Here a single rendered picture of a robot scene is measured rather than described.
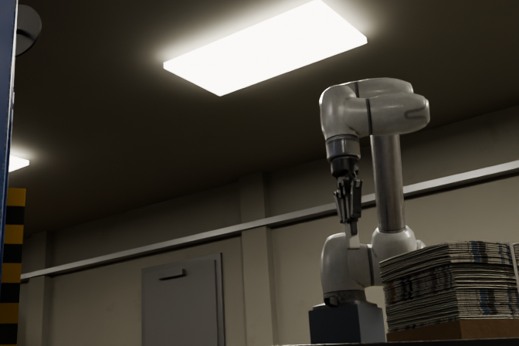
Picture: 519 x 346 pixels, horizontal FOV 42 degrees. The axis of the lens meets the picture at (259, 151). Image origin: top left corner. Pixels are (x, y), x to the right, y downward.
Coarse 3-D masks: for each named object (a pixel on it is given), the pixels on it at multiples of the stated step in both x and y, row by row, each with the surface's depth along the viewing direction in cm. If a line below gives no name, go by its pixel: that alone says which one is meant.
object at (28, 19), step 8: (24, 8) 198; (32, 8) 198; (24, 16) 197; (32, 16) 197; (24, 24) 197; (32, 24) 196; (40, 24) 195; (16, 32) 196; (24, 32) 196; (32, 32) 195; (16, 40) 195; (24, 40) 195; (32, 40) 194; (16, 48) 195; (24, 48) 194; (16, 56) 194
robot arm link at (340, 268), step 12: (336, 240) 252; (324, 252) 252; (336, 252) 249; (348, 252) 248; (360, 252) 248; (324, 264) 250; (336, 264) 247; (348, 264) 247; (360, 264) 246; (324, 276) 249; (336, 276) 246; (348, 276) 246; (360, 276) 246; (324, 288) 249; (336, 288) 245; (348, 288) 244; (360, 288) 246
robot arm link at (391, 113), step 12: (384, 96) 183; (396, 96) 182; (408, 96) 182; (420, 96) 183; (372, 108) 181; (384, 108) 180; (396, 108) 180; (408, 108) 180; (420, 108) 180; (372, 120) 181; (384, 120) 180; (396, 120) 180; (408, 120) 180; (420, 120) 181; (372, 132) 183; (384, 132) 182; (396, 132) 183; (408, 132) 184
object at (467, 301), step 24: (384, 264) 178; (408, 264) 168; (432, 264) 160; (456, 264) 155; (480, 264) 158; (384, 288) 177; (408, 288) 168; (432, 288) 160; (456, 288) 153; (480, 288) 155; (504, 288) 158; (408, 312) 168; (432, 312) 159; (456, 312) 152; (480, 312) 154; (504, 312) 156
